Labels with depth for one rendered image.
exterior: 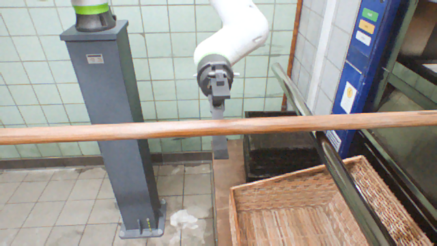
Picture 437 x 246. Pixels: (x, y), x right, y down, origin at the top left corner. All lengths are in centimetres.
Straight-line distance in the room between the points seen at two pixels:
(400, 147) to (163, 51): 134
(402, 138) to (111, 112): 107
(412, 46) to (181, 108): 139
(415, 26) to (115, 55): 99
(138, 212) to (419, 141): 138
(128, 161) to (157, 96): 63
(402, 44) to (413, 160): 33
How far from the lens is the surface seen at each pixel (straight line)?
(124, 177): 149
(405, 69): 95
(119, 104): 122
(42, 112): 221
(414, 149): 93
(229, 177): 126
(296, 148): 108
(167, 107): 193
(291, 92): 68
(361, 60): 108
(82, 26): 116
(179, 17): 169
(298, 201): 114
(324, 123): 54
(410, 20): 96
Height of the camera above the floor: 148
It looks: 34 degrees down
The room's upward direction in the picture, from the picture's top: straight up
